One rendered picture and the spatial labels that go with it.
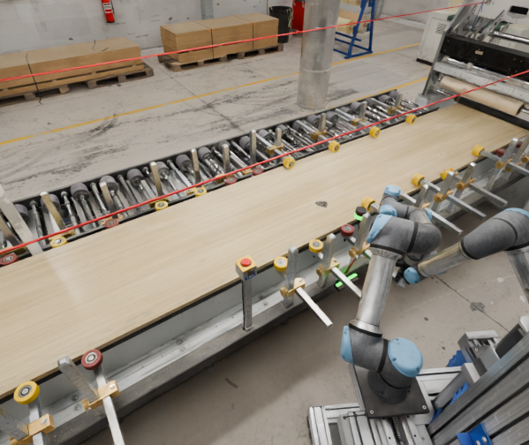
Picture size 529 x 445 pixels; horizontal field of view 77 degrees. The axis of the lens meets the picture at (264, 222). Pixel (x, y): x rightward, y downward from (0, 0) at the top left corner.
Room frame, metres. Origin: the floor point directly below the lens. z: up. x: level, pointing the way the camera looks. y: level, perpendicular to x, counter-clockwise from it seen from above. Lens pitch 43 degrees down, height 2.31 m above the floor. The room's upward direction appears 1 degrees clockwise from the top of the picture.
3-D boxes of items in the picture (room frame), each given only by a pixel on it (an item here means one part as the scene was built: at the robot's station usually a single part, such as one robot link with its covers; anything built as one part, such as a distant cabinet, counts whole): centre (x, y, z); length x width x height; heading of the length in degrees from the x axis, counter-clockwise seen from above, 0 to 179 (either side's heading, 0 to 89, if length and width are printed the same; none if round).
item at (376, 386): (0.52, -0.48, 1.09); 0.15 x 0.15 x 0.10
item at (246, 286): (0.93, 0.08, 0.93); 0.05 x 0.04 x 0.45; 124
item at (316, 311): (1.04, -0.21, 0.83); 0.43 x 0.03 x 0.04; 34
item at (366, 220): (1.35, -0.56, 0.90); 0.03 x 0.03 x 0.48; 34
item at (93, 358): (0.65, 0.73, 0.85); 0.08 x 0.08 x 0.11
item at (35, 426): (0.39, 0.88, 0.83); 0.13 x 0.06 x 0.05; 124
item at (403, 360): (0.52, -0.47, 1.21); 0.13 x 0.12 x 0.14; 70
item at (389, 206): (1.19, -0.60, 1.31); 0.11 x 0.11 x 0.08; 70
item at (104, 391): (0.53, 0.67, 0.82); 0.13 x 0.06 x 0.05; 124
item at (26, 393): (0.51, 0.94, 0.85); 0.08 x 0.08 x 0.11
